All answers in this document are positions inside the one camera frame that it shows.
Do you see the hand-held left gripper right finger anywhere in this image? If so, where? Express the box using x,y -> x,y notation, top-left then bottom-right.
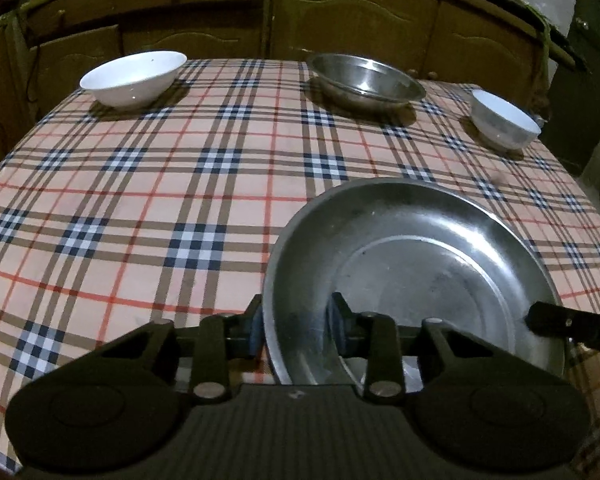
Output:
328,291 -> 511,404

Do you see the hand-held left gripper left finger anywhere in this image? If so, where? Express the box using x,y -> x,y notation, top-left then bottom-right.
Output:
100,294 -> 268,404

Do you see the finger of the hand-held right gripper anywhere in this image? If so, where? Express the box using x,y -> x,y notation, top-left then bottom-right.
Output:
524,302 -> 579,347

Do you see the round steel plate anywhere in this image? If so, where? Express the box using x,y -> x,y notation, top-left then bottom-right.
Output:
261,178 -> 567,387

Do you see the deep white bowl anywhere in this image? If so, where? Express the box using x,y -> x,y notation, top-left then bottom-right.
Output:
468,88 -> 542,152

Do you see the steel bowl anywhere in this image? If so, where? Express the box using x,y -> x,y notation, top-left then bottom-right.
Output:
307,52 -> 427,111

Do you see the shallow white bowl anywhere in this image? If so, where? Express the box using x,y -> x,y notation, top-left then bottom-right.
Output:
78,49 -> 188,110

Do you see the plaid tablecloth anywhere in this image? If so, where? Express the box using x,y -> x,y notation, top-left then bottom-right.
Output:
0,57 -> 600,476

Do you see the dark green door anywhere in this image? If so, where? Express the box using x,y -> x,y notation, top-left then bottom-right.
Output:
545,0 -> 600,187

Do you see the wooden kitchen cabinet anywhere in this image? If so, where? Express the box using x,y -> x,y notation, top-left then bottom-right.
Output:
0,0 -> 581,177

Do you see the black hanging cable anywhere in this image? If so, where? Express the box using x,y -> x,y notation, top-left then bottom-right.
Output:
26,44 -> 44,107

